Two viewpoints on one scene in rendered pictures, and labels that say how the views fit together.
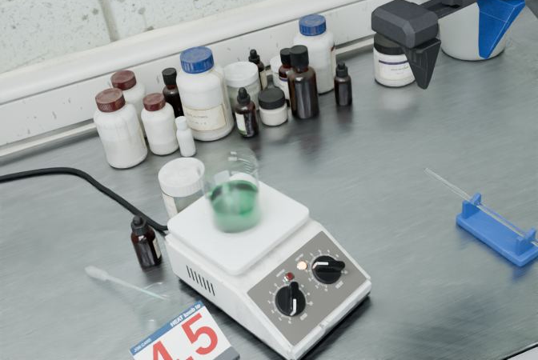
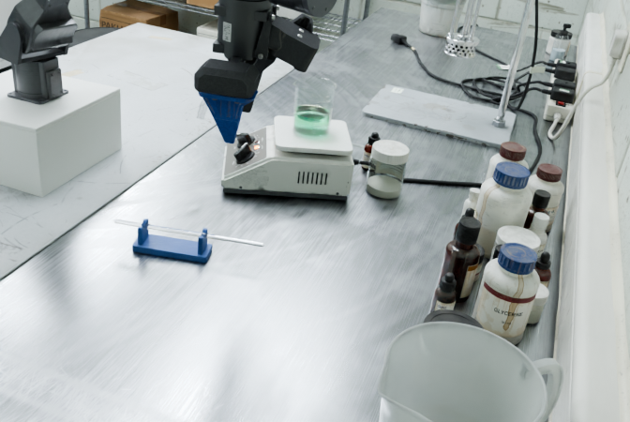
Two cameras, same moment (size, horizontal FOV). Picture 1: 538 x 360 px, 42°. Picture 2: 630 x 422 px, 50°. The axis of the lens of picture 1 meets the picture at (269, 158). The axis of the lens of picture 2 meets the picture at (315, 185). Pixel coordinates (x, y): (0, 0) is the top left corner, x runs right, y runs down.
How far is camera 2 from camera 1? 1.37 m
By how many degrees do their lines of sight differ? 95
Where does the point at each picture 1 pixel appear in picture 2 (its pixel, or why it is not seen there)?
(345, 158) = (352, 264)
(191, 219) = (334, 125)
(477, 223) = (191, 244)
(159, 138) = not seen: hidden behind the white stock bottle
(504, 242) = (160, 239)
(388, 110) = (383, 327)
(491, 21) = (226, 105)
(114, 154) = not seen: hidden behind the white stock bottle
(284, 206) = (294, 143)
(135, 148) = not seen: hidden behind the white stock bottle
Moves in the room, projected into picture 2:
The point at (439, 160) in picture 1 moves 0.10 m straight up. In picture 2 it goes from (275, 293) to (282, 225)
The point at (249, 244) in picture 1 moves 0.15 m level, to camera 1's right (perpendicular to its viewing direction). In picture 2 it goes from (285, 125) to (222, 152)
